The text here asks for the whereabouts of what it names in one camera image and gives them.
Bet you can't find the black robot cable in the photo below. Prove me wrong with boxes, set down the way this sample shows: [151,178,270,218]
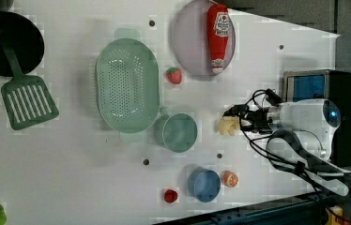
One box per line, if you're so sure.
[238,88,350,219]

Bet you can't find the red plush ketchup bottle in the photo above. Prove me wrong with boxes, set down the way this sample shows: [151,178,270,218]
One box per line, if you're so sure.
[206,4,230,74]

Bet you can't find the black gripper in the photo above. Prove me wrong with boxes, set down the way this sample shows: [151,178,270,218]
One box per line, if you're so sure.
[223,104,272,134]

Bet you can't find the grey round plate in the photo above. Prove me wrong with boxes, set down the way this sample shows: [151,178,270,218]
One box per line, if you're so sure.
[173,0,236,76]

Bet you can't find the green colander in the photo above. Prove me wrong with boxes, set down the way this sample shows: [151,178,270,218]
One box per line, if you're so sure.
[95,28,160,143]

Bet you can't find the small red plush fruit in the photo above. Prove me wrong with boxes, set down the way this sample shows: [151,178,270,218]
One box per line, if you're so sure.
[163,189,178,203]

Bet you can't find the green mug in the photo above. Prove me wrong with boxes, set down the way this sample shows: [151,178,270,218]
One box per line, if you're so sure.
[154,107,198,153]

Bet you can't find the blue bin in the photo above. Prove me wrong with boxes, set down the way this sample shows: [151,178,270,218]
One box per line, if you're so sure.
[283,69,351,167]

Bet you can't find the peeled plush banana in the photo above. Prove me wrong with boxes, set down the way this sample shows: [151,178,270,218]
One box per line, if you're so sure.
[219,116,240,136]

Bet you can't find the black frying pan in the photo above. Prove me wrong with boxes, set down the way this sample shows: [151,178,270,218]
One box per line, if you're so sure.
[0,11,45,77]

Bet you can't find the plush strawberry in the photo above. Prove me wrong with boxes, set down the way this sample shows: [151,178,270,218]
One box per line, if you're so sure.
[166,67,182,84]

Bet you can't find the plush orange slice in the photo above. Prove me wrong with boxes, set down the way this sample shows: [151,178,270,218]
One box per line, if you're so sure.
[222,171,238,188]

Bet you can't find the blue cup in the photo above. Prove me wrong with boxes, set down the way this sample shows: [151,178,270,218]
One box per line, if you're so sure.
[188,167,221,203]

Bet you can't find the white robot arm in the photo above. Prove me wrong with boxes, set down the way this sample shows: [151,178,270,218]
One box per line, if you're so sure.
[219,98,351,208]

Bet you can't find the green slotted spatula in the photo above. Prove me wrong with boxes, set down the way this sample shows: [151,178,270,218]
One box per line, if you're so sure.
[0,32,59,130]

